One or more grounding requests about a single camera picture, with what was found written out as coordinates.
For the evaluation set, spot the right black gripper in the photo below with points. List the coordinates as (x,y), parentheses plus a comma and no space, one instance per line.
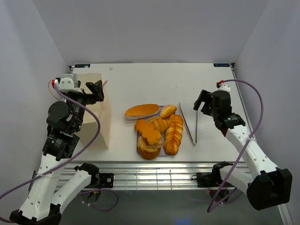
(206,97)

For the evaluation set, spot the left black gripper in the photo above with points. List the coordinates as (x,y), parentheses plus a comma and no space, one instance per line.
(98,91)

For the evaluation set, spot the small round bun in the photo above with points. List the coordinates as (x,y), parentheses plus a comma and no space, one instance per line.
(167,111)

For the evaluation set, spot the cream paper bag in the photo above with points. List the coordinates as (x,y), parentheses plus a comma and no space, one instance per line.
(102,110)

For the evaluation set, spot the large braided bread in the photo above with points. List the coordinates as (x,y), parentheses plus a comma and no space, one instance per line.
(173,135)

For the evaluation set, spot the metal serving tongs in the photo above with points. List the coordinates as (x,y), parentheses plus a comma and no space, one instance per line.
(190,118)

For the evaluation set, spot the croissant bread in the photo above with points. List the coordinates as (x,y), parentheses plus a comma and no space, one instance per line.
(158,123)

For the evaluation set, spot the orange glazed twisted bread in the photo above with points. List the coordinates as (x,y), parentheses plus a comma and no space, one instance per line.
(152,136)

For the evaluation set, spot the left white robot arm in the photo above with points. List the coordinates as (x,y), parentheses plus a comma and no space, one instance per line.
(44,205)

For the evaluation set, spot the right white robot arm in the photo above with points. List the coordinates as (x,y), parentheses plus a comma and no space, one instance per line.
(267,185)

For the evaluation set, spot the long oval orange bread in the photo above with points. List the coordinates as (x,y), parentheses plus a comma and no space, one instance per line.
(141,111)

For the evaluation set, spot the left table label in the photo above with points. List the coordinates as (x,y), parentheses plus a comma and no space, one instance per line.
(82,65)

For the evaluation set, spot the table label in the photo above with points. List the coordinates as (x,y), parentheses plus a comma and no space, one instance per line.
(221,65)
(82,65)

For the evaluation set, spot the right table label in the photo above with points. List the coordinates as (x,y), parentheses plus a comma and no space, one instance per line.
(221,65)

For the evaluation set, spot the lilac plastic tray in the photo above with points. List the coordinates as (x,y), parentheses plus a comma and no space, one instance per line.
(163,131)

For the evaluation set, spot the right base motor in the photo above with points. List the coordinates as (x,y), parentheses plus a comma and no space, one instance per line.
(204,180)

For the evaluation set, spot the base motor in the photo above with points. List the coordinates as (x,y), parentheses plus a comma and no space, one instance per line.
(204,180)
(104,180)

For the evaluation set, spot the left base motor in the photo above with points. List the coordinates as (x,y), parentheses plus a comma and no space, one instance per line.
(104,180)

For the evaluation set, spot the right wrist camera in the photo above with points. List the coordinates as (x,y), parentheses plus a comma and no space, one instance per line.
(221,85)

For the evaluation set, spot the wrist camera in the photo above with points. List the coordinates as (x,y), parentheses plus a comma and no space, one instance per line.
(67,83)
(221,85)

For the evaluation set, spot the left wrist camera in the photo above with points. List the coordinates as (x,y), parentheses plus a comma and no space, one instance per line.
(67,83)

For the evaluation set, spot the sesame ring bread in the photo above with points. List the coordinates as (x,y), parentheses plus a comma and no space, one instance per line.
(148,151)

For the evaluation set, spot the aluminium rail frame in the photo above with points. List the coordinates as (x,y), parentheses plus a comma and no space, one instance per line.
(154,175)

